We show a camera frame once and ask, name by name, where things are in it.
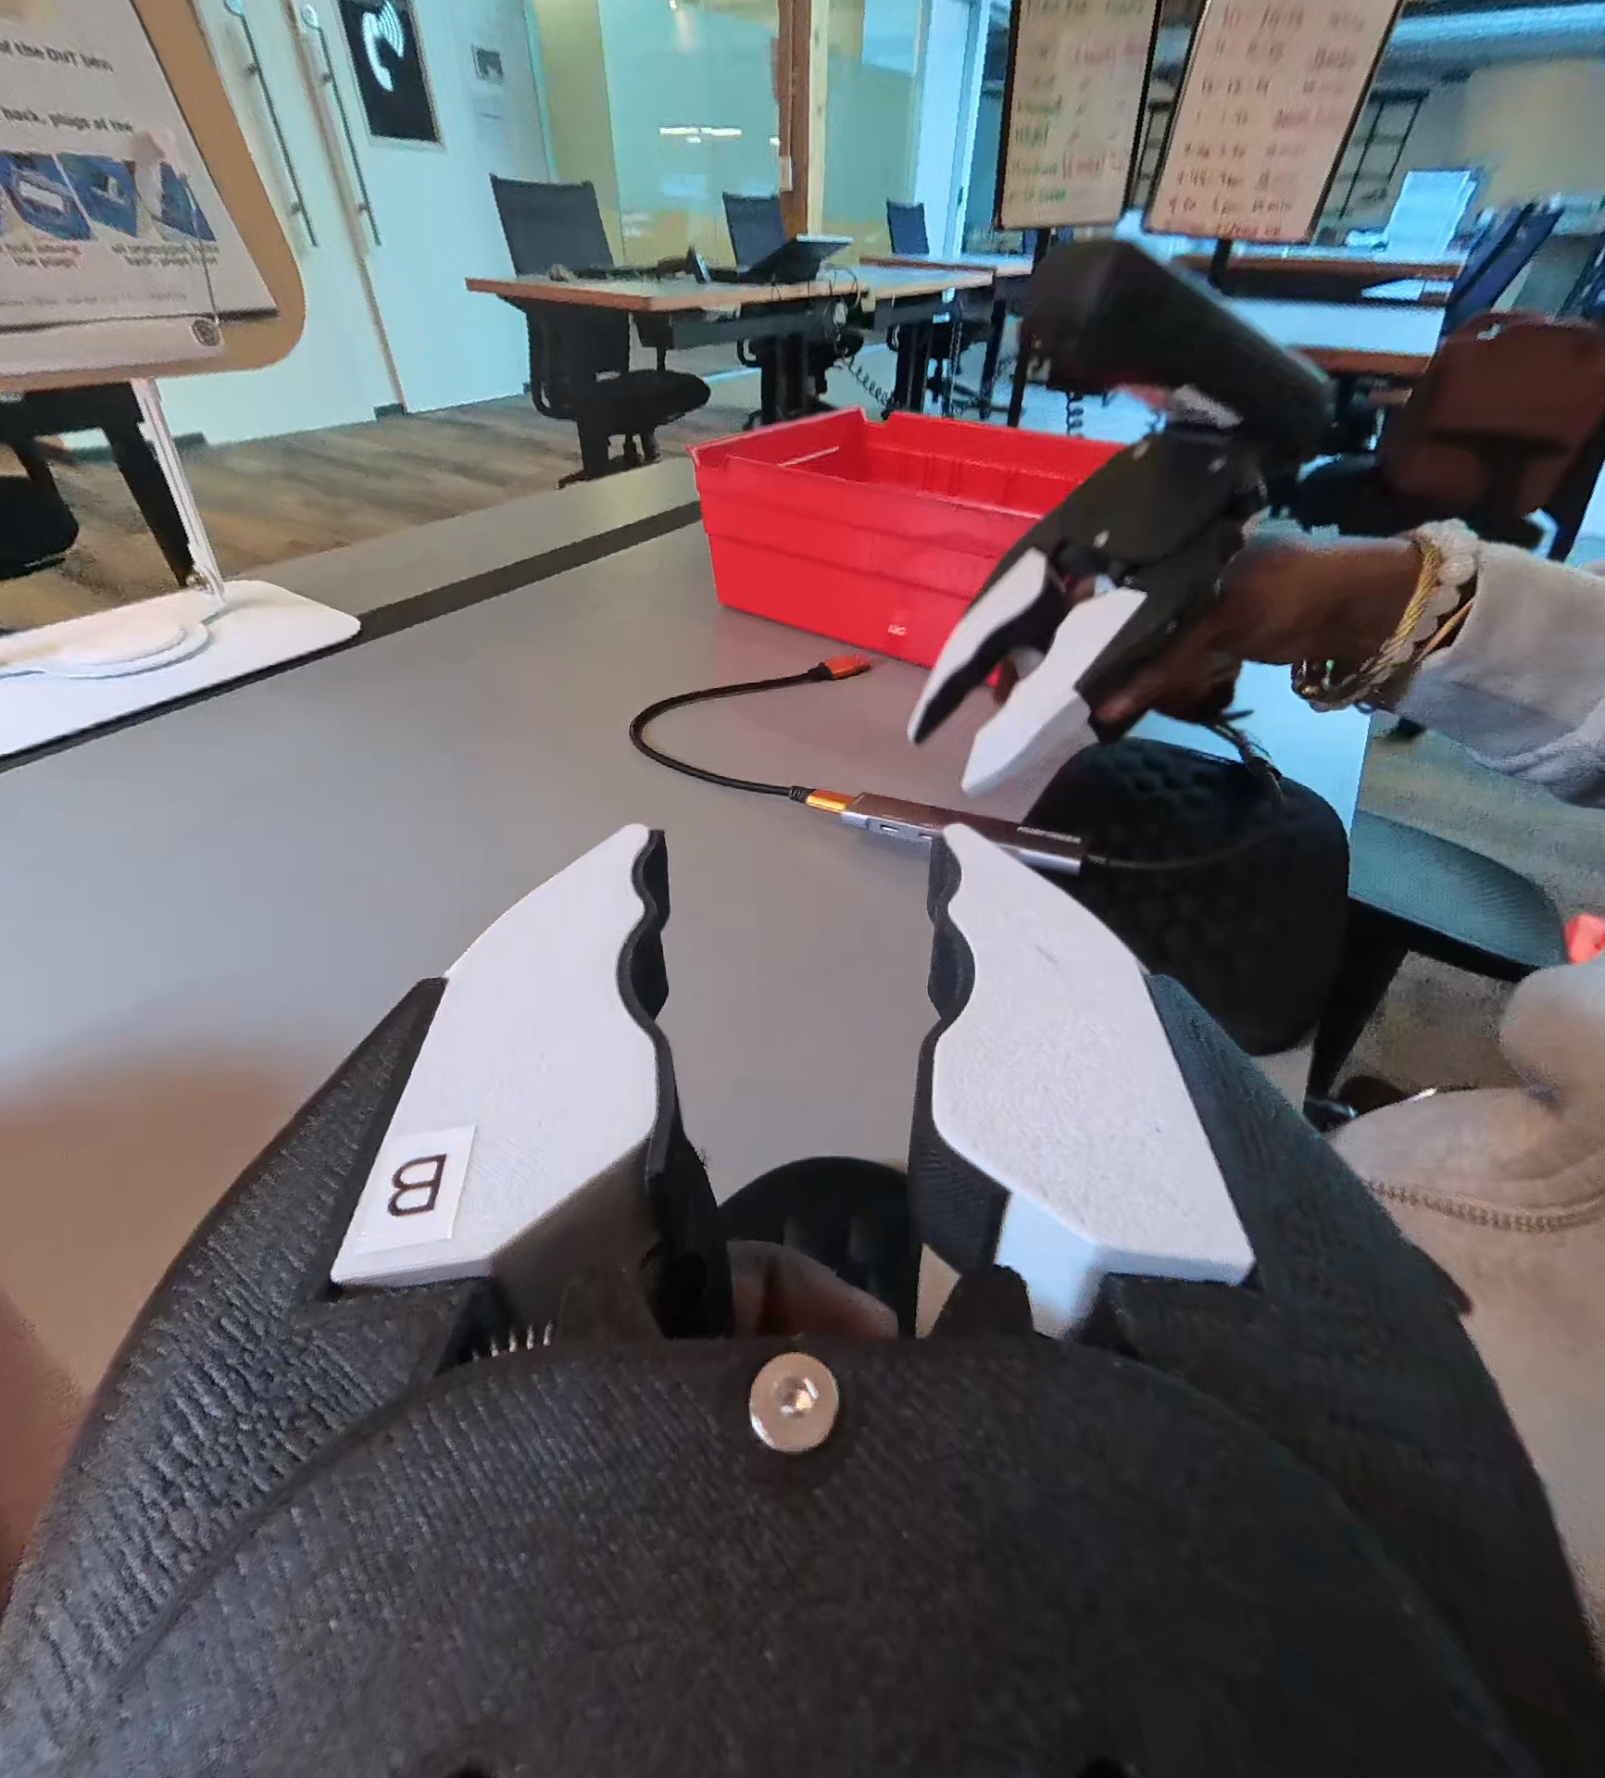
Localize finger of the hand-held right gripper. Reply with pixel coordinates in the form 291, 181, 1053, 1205
907, 551, 1075, 748
962, 583, 1151, 800

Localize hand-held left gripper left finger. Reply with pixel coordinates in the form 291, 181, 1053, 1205
330, 822, 731, 1338

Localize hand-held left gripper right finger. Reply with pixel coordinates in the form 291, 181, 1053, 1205
907, 822, 1261, 1340

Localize red plastic bin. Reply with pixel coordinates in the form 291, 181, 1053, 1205
688, 405, 1138, 668

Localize grey usb hub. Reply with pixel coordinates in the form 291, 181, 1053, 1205
836, 722, 1305, 879

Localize orange plug usb-c cable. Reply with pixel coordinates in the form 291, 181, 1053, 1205
629, 649, 877, 824

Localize person's right forearm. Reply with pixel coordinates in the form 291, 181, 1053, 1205
1372, 548, 1605, 842

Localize person's right hand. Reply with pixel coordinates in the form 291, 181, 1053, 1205
1087, 533, 1428, 740

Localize person's left hand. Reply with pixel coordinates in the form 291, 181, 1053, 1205
731, 1238, 897, 1340

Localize black mesh pad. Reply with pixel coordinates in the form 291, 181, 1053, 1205
1025, 735, 1353, 1057

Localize brown office chair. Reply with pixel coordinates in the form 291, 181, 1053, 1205
1303, 311, 1605, 561

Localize handwritten whiteboard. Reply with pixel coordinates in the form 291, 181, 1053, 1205
994, 0, 1166, 235
1142, 0, 1405, 244

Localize wooden top desk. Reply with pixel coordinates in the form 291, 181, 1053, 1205
466, 255, 999, 433

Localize black phone sign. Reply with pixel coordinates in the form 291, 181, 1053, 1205
336, 0, 445, 148

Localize beaded bracelets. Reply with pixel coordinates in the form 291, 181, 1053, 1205
1292, 516, 1481, 712

